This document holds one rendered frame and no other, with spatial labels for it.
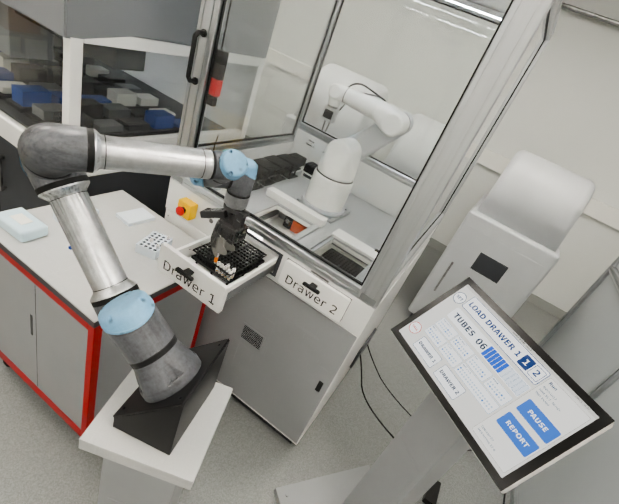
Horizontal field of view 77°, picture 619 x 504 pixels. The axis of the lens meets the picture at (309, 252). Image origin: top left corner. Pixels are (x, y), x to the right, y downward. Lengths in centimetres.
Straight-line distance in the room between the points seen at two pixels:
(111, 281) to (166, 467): 46
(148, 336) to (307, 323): 78
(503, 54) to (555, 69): 320
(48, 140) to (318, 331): 108
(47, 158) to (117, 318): 36
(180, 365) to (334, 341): 74
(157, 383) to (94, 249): 35
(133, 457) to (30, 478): 89
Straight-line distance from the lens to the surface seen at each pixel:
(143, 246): 160
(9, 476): 196
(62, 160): 96
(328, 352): 160
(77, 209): 107
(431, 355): 127
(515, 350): 125
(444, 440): 140
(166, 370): 98
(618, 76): 442
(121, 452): 110
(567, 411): 120
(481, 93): 119
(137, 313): 94
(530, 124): 438
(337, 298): 144
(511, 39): 119
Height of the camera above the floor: 172
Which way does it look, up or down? 30 degrees down
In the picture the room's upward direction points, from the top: 23 degrees clockwise
